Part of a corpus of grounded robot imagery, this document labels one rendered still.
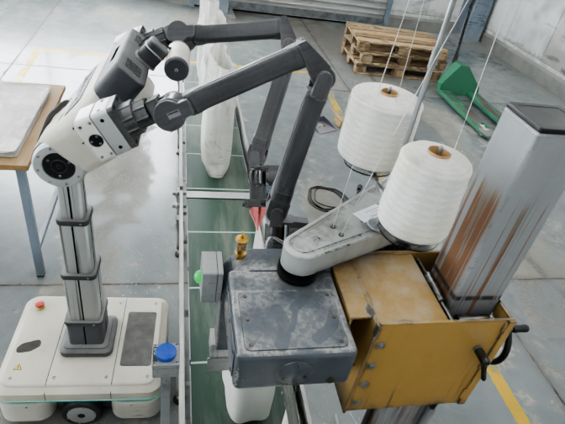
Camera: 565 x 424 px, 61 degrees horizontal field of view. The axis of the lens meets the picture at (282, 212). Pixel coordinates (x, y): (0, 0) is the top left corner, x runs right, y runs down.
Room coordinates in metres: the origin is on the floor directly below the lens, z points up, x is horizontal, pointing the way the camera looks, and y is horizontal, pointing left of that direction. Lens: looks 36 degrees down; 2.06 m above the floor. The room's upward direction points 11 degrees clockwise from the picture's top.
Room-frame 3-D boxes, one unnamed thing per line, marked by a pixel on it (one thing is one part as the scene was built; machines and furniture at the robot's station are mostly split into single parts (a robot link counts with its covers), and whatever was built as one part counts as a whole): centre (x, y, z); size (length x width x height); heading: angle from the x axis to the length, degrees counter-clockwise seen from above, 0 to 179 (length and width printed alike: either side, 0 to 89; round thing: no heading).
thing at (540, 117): (0.87, -0.45, 1.76); 0.12 x 0.11 x 0.01; 106
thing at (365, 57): (6.76, -1.09, 0.22); 1.21 x 0.84 x 0.14; 106
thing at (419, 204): (0.78, -0.25, 1.61); 0.15 x 0.14 x 0.17; 16
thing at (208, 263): (0.78, 0.13, 1.29); 0.08 x 0.05 x 0.09; 16
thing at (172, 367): (0.88, 0.26, 0.81); 0.08 x 0.08 x 0.06; 16
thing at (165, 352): (0.88, 0.26, 0.84); 0.06 x 0.06 x 0.02
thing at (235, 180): (3.49, 0.70, 0.34); 2.21 x 0.39 x 0.09; 16
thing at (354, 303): (0.80, -0.17, 1.26); 0.22 x 0.05 x 0.16; 16
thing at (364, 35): (6.73, -1.05, 0.36); 1.20 x 0.82 x 0.14; 102
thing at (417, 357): (0.84, -0.36, 1.18); 0.34 x 0.25 x 0.31; 106
